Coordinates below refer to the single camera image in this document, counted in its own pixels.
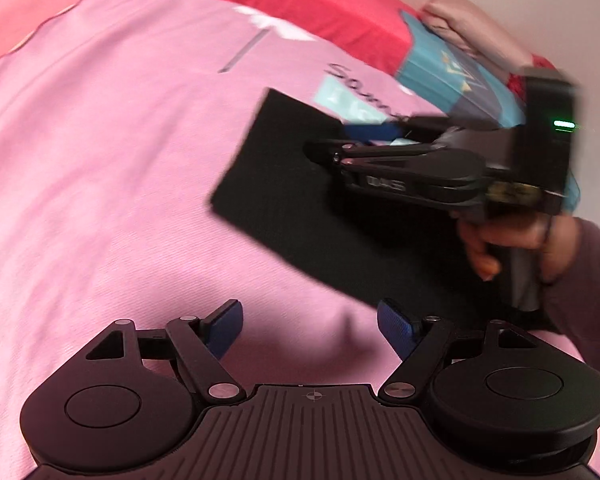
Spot pink printed bedsheet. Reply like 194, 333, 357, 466
0, 0, 600, 480

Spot person's right hand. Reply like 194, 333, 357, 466
456, 212, 582, 285

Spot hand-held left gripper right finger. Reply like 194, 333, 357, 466
376, 297, 539, 404

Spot red pillow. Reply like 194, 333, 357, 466
145, 0, 423, 75

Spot person's right forearm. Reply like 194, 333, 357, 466
540, 220, 600, 357

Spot teal patterned pillow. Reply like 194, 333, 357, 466
394, 9, 582, 213

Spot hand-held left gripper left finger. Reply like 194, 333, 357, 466
85, 299, 247, 404

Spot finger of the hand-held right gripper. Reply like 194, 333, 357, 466
303, 139, 448, 168
339, 114, 463, 147

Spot black pants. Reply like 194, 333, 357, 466
210, 87, 556, 333

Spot light pink pillow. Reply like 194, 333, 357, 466
422, 0, 548, 70

